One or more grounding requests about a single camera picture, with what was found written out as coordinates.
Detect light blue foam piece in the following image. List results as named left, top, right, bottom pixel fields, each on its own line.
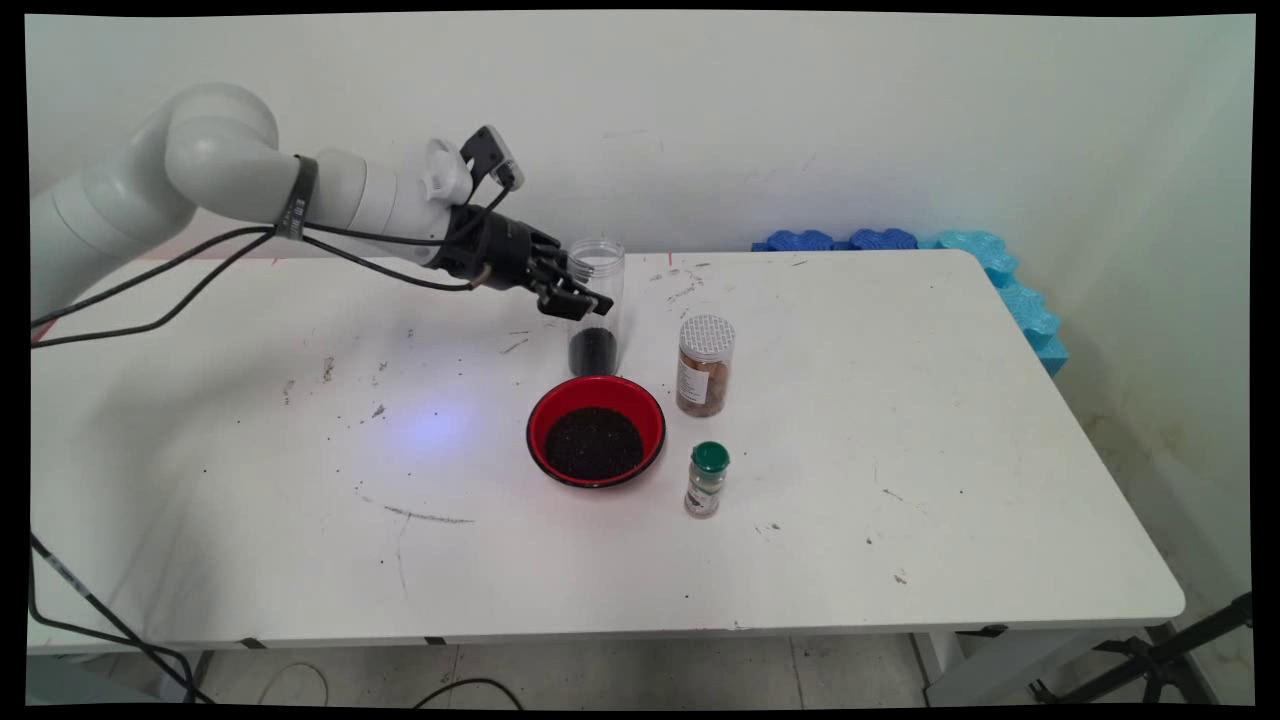
left=920, top=230, right=1019, bottom=288
left=995, top=280, right=1069, bottom=379

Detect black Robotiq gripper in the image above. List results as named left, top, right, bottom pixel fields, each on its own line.
left=432, top=205, right=615, bottom=322

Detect black strap on arm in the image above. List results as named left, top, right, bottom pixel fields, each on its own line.
left=274, top=154, right=320, bottom=242

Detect black hanging cable bundle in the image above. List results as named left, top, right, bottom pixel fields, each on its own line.
left=28, top=530, right=217, bottom=704

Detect brown-filled jar with white lid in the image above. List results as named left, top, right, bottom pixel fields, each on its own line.
left=676, top=314, right=737, bottom=418

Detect black tripod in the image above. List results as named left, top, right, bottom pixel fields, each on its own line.
left=1030, top=592, right=1253, bottom=706

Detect thin white cable on floor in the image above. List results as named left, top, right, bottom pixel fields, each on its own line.
left=258, top=662, right=331, bottom=707

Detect black cable on floor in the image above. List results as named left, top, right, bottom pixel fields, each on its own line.
left=412, top=678, right=526, bottom=709

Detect black seeds pile in bowl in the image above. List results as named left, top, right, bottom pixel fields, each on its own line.
left=543, top=406, right=645, bottom=481

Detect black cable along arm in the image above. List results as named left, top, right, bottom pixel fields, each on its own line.
left=28, top=222, right=453, bottom=331
left=28, top=230, right=493, bottom=349

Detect red bowl with black rim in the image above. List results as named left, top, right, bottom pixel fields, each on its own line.
left=526, top=375, right=668, bottom=490

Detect small spice jar green cap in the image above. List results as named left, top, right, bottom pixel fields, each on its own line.
left=684, top=441, right=731, bottom=518

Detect tall clear plastic jar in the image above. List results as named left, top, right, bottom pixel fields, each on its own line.
left=565, top=238, right=627, bottom=379

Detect white table leg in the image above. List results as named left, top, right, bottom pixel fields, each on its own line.
left=912, top=628, right=1101, bottom=707

